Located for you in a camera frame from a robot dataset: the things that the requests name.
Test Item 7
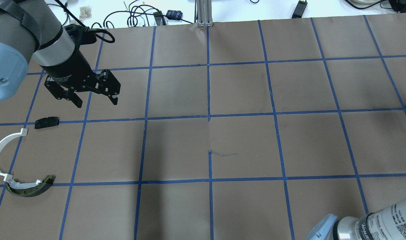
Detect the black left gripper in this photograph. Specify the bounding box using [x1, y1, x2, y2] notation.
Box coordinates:
[41, 50, 121, 108]

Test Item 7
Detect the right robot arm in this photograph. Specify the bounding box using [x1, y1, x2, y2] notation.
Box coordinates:
[305, 199, 406, 240]

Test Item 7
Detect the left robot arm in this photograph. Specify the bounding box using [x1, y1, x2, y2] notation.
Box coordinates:
[0, 0, 121, 108]

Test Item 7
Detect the small black flat part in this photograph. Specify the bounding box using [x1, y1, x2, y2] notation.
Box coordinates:
[34, 116, 60, 129]

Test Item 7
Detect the blue checkered small box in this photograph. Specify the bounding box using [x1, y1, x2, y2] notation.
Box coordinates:
[165, 10, 183, 20]

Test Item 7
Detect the dark green curved brake shoe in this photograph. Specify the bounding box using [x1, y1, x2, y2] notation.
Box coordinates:
[6, 175, 56, 197]

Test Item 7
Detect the white curved plastic arc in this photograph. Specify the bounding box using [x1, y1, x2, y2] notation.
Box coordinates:
[0, 128, 28, 184]

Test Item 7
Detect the brown paper table cover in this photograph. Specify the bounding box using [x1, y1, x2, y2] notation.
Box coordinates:
[0, 14, 406, 240]

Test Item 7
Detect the black power adapter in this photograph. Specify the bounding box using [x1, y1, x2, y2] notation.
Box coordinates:
[291, 0, 308, 19]

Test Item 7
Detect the aluminium frame post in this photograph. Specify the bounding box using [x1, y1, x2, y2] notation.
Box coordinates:
[194, 0, 213, 27]

